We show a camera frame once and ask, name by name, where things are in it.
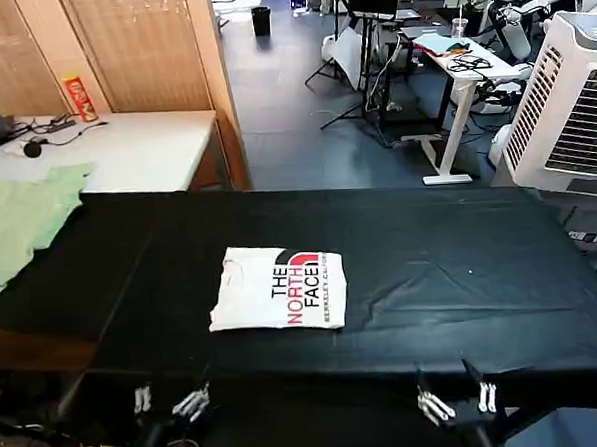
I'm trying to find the black table cloth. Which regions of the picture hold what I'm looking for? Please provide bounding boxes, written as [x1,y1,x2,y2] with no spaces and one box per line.
[0,166,597,447]

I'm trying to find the white robot behind desk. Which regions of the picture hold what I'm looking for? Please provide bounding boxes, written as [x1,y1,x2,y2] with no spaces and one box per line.
[472,60,541,170]

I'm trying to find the black cables on desk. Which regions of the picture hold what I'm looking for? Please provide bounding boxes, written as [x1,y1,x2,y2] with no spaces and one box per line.
[445,51,493,74]

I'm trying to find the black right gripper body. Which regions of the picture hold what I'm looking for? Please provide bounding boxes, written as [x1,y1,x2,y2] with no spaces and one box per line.
[441,411,511,447]

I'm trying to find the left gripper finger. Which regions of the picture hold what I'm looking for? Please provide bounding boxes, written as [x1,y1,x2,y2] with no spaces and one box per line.
[169,366,215,424]
[134,384,153,415]

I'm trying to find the light green cloth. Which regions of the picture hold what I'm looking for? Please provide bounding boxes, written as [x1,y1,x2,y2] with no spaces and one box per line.
[0,162,104,310]

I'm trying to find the white printed t-shirt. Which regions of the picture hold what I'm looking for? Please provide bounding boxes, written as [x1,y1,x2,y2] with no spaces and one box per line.
[204,240,350,336]

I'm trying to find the clear plastic cup with straw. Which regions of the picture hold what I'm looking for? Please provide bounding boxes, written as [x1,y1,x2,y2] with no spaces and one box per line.
[449,1,471,39]

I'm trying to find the white air cooler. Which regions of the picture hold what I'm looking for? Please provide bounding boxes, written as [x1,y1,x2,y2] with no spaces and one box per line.
[495,9,597,205]

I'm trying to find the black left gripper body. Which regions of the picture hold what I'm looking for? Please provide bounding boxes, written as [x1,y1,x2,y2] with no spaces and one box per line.
[132,408,206,447]

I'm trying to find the power strip on floor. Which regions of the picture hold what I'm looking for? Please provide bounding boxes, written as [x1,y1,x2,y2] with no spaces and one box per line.
[567,227,597,245]

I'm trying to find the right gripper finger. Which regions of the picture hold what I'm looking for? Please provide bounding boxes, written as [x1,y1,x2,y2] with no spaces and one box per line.
[461,356,499,415]
[415,363,456,427]

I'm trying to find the blue folded cloth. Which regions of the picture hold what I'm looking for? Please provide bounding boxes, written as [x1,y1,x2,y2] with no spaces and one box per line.
[412,29,474,58]

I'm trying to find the white standing desk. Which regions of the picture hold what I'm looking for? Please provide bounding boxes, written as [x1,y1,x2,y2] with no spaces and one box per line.
[396,26,531,187]

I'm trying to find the black cable bundle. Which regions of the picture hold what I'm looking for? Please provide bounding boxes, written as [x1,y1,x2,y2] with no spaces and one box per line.
[21,110,110,149]

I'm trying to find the red snack can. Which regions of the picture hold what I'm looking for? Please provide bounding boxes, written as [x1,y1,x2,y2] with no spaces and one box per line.
[62,73,100,125]

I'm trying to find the black tripod stand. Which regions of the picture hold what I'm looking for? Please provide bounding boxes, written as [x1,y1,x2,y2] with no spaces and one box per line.
[301,11,425,134]

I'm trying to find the white reflector board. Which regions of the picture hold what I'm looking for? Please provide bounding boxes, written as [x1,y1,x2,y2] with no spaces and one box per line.
[320,27,373,94]

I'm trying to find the wooden partition wall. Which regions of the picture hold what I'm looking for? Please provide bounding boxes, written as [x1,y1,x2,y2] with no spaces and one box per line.
[0,0,253,203]

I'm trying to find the white side table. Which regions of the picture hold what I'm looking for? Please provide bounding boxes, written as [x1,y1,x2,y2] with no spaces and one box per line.
[0,106,223,203]

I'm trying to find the black waste bin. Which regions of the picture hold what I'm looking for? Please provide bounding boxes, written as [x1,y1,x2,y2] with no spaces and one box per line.
[250,5,274,37]

